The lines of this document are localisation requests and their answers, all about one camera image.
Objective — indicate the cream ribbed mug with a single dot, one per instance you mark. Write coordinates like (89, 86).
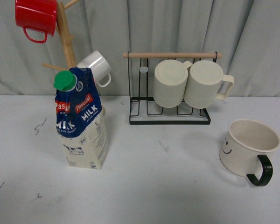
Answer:
(206, 82)
(170, 78)

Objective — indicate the white glossy mug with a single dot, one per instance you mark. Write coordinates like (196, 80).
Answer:
(99, 66)

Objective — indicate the wooden mug tree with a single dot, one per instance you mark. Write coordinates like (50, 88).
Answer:
(65, 36)

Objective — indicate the cream ribbed mug left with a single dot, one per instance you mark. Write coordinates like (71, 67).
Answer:
(170, 78)

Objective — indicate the red mug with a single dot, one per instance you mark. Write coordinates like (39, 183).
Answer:
(36, 15)

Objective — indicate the smiley mug black handle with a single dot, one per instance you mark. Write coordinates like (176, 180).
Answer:
(247, 149)

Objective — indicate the cream ribbed mug right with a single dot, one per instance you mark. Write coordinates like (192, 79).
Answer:
(206, 82)

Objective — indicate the Pascual milk carton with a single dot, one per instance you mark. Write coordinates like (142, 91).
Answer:
(80, 119)

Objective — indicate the black wire cup rack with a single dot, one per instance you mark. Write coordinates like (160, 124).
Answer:
(143, 109)

